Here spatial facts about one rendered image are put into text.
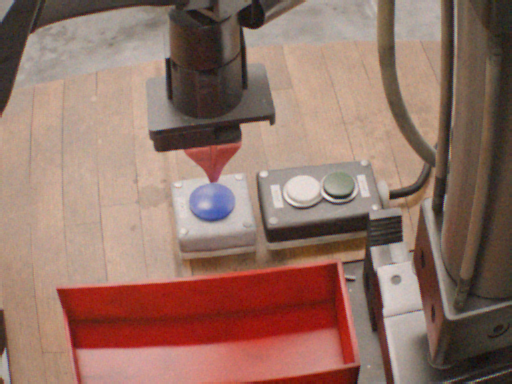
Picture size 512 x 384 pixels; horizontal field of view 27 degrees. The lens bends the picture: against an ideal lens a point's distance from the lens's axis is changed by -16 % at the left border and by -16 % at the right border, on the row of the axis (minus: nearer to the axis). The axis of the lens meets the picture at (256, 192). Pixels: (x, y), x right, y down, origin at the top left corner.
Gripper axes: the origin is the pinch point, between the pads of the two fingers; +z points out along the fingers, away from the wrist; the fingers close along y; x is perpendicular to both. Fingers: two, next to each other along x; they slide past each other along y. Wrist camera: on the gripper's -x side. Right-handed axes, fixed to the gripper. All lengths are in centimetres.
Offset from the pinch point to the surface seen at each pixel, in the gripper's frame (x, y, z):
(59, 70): -128, 29, 98
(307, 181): -0.4, -8.1, 3.3
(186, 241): 3.7, 3.0, 4.5
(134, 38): -134, 10, 98
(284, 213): 2.2, -5.6, 4.0
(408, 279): 27.1, -10.6, -17.2
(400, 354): 36.0, -8.3, -21.4
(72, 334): 12.4, 15.3, 5.9
